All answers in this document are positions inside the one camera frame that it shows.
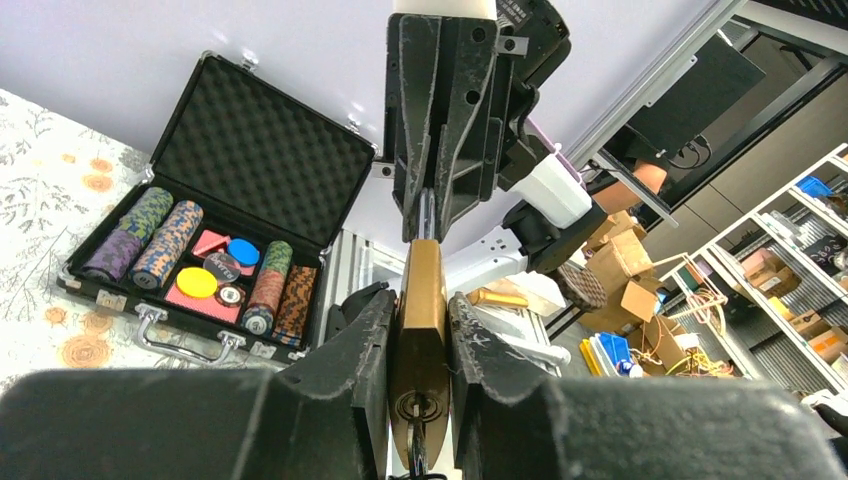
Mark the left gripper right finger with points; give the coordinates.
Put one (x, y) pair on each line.
(513, 420)

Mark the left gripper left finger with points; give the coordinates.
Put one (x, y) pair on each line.
(323, 417)

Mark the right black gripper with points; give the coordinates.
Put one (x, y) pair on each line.
(461, 82)

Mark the key bunch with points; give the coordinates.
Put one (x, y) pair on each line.
(417, 457)

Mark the long shackle brass padlock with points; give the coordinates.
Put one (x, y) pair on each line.
(419, 364)

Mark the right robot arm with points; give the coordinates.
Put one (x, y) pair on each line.
(503, 235)

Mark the blue poker chip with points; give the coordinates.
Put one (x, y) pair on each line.
(243, 251)

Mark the yellow poker chip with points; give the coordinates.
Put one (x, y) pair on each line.
(196, 282)

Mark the black poker chip case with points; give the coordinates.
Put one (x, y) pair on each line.
(242, 159)

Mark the white shelf rack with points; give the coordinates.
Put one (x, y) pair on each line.
(767, 296)

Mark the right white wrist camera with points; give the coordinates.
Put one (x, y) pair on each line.
(553, 191)

